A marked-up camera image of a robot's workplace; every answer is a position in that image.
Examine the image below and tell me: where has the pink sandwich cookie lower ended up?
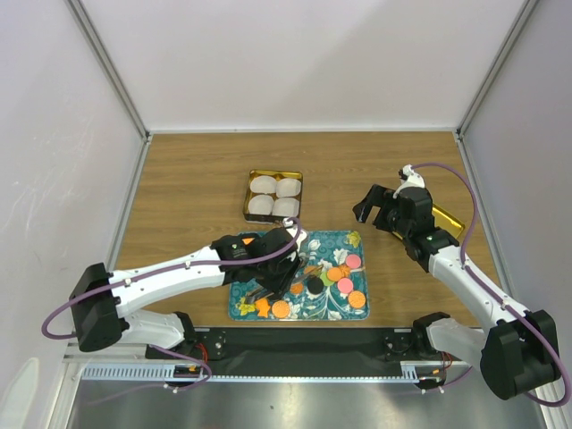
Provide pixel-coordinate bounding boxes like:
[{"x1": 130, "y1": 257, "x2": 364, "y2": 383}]
[{"x1": 337, "y1": 278, "x2": 354, "y2": 295}]

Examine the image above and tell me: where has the white paper cup front left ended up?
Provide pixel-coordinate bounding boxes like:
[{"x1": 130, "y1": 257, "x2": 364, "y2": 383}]
[{"x1": 248, "y1": 194, "x2": 274, "y2": 215}]

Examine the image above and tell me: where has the pink sandwich cookie upper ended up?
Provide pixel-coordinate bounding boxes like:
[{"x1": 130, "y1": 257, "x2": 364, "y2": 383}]
[{"x1": 345, "y1": 254, "x2": 362, "y2": 270}]

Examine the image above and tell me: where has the gold tin lid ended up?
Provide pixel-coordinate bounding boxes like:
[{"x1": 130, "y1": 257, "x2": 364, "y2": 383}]
[{"x1": 391, "y1": 201, "x2": 465, "y2": 240}]

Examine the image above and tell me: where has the orange fish cookie front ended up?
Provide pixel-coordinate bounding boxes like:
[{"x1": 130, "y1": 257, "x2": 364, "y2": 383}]
[{"x1": 255, "y1": 298, "x2": 272, "y2": 318}]

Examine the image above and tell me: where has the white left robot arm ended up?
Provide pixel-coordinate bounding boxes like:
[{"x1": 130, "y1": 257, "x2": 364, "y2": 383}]
[{"x1": 70, "y1": 225, "x2": 307, "y2": 358}]

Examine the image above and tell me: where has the small orange round cookie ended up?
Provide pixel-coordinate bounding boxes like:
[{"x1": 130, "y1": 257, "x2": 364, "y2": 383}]
[{"x1": 327, "y1": 267, "x2": 343, "y2": 282}]

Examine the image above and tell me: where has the blue floral tray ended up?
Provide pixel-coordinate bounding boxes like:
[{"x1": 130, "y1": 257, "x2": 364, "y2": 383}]
[{"x1": 228, "y1": 231, "x2": 370, "y2": 322}]

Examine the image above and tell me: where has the white paper cup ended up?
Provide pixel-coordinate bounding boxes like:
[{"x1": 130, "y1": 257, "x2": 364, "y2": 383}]
[
  {"x1": 275, "y1": 178, "x2": 302, "y2": 198},
  {"x1": 271, "y1": 198, "x2": 300, "y2": 217},
  {"x1": 249, "y1": 175, "x2": 277, "y2": 194},
  {"x1": 248, "y1": 194, "x2": 274, "y2": 215}
]

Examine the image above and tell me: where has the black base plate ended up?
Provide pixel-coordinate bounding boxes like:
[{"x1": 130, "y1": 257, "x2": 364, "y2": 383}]
[{"x1": 145, "y1": 325, "x2": 466, "y2": 379}]

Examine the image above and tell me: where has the orange round waffle cookie right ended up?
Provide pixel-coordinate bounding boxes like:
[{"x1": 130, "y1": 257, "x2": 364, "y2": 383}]
[{"x1": 348, "y1": 290, "x2": 366, "y2": 309}]

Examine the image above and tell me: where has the white cable duct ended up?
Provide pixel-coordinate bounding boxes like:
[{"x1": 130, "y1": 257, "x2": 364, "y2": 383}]
[{"x1": 80, "y1": 360, "x2": 475, "y2": 383}]

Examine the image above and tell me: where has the white paper cup back right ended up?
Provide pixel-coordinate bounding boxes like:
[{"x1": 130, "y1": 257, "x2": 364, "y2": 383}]
[{"x1": 275, "y1": 178, "x2": 302, "y2": 198}]

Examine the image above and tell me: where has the white paper cup front right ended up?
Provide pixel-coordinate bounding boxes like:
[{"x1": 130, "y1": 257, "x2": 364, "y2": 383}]
[{"x1": 271, "y1": 198, "x2": 300, "y2": 217}]

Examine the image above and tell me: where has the orange round cookie front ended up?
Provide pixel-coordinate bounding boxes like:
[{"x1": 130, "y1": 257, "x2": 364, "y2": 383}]
[{"x1": 272, "y1": 300, "x2": 290, "y2": 319}]

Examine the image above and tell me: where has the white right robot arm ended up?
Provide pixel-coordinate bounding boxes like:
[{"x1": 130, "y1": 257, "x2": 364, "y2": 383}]
[{"x1": 352, "y1": 185, "x2": 562, "y2": 400}]

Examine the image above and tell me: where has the white paper cup back left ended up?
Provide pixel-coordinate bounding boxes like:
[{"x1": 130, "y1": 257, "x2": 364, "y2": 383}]
[{"x1": 249, "y1": 175, "x2": 277, "y2": 194}]

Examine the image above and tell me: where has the pink sandwich cookie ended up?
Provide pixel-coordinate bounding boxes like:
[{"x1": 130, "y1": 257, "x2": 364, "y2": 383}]
[
  {"x1": 337, "y1": 278, "x2": 354, "y2": 295},
  {"x1": 345, "y1": 254, "x2": 362, "y2": 270}
]

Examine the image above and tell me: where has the green sandwich cookie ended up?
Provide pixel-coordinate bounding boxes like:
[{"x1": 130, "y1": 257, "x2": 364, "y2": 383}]
[{"x1": 320, "y1": 273, "x2": 332, "y2": 287}]

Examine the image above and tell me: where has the black sandwich cookie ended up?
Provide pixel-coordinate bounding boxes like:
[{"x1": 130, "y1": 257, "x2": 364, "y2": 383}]
[{"x1": 307, "y1": 277, "x2": 324, "y2": 295}]

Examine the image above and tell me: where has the gold cookie tin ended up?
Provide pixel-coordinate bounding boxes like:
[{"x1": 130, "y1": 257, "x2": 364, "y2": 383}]
[{"x1": 242, "y1": 169, "x2": 304, "y2": 224}]

